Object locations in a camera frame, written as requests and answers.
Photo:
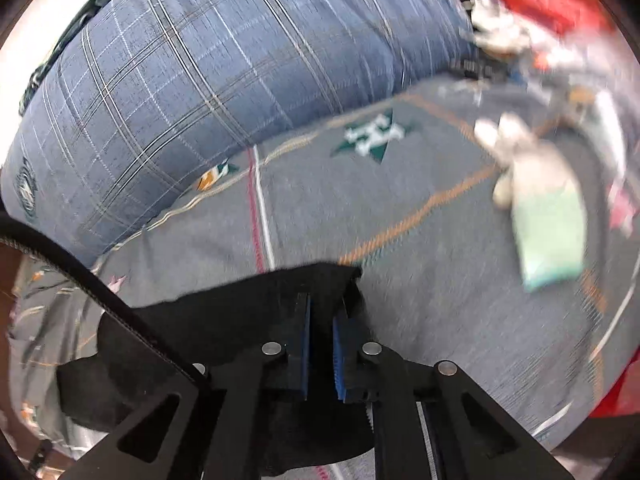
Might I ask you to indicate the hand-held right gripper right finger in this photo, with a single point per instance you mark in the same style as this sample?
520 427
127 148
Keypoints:
340 360

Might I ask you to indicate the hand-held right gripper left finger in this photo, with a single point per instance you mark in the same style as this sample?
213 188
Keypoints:
305 345

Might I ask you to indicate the black pants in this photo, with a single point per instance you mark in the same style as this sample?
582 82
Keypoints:
210 325

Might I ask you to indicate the grey printed bed sheet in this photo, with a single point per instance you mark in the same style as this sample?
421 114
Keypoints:
400 220

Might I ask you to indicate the plush toy with green dress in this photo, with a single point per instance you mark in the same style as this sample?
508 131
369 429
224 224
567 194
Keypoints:
540 200

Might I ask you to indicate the blue plaid pillow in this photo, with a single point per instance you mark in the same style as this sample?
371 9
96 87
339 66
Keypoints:
210 80

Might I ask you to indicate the white crumpled cloth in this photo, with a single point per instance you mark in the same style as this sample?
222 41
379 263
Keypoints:
500 25

